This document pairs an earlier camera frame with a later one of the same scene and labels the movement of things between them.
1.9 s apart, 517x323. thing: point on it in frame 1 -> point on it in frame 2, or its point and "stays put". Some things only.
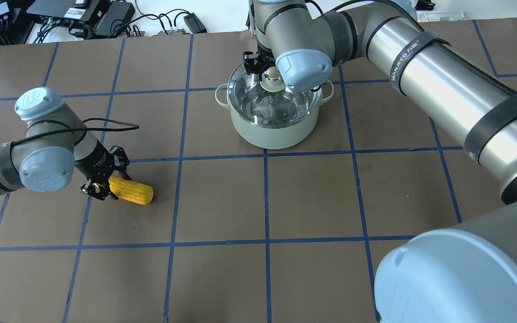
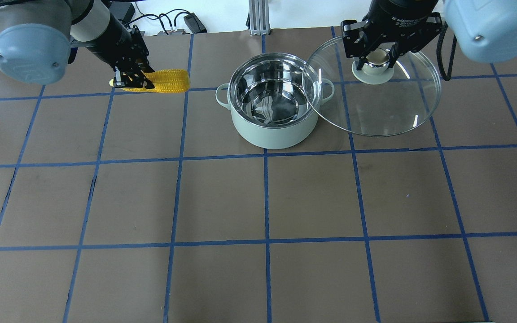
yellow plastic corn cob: [136, 192] -> [168, 80]
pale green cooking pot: [264, 113] stays put
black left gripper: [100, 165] -> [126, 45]
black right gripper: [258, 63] -> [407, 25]
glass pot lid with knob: [267, 100] -> [378, 100]
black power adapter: [194, 24] stays put
